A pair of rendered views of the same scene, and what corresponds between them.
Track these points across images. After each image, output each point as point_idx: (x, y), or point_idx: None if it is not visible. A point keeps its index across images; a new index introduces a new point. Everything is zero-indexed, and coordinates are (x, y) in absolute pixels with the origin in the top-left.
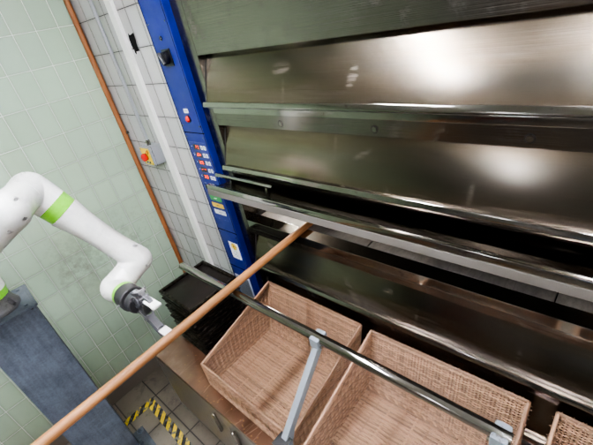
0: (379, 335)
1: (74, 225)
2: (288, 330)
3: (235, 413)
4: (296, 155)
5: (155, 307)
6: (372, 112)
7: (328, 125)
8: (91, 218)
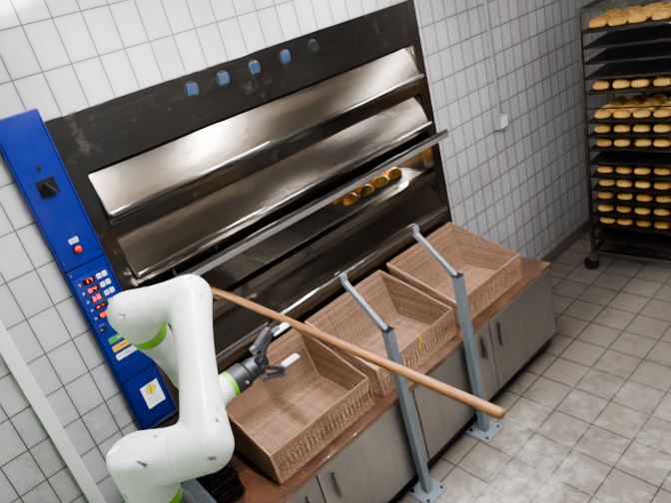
0: (311, 317)
1: (172, 333)
2: (242, 426)
3: (323, 454)
4: (212, 215)
5: (288, 323)
6: (261, 152)
7: (235, 175)
8: None
